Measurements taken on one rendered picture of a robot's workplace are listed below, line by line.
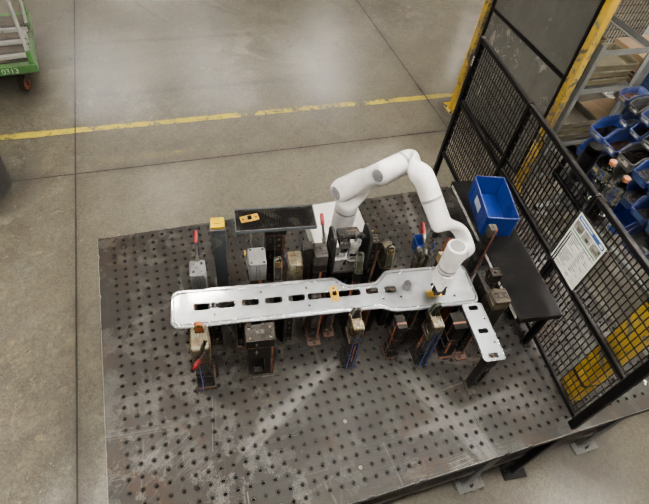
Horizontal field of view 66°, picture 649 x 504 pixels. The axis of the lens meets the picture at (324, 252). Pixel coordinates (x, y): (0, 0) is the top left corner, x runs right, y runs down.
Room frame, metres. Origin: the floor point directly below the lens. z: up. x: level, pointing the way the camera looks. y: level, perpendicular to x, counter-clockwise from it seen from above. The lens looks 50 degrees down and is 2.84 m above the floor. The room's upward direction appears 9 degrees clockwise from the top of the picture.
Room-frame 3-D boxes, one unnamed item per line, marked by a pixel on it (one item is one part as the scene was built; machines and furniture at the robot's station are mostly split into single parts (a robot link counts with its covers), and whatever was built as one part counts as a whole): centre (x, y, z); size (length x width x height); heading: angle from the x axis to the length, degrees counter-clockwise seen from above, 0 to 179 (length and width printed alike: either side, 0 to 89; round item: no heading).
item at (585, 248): (1.50, -1.08, 1.30); 0.23 x 0.02 x 0.31; 17
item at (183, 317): (1.28, -0.06, 1.00); 1.38 x 0.22 x 0.02; 107
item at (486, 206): (1.93, -0.82, 1.10); 0.30 x 0.17 x 0.13; 8
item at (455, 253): (1.38, -0.54, 1.28); 0.09 x 0.08 x 0.13; 136
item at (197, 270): (1.27, 0.54, 0.88); 0.11 x 0.10 x 0.36; 17
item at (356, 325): (1.14, -0.19, 0.87); 0.12 x 0.09 x 0.35; 17
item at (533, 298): (1.75, -0.87, 1.02); 0.90 x 0.22 x 0.03; 17
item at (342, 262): (1.51, -0.11, 0.94); 0.18 x 0.13 x 0.49; 107
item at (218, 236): (1.46, 0.49, 0.92); 0.08 x 0.08 x 0.44; 17
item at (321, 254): (1.47, 0.01, 0.89); 0.13 x 0.11 x 0.38; 17
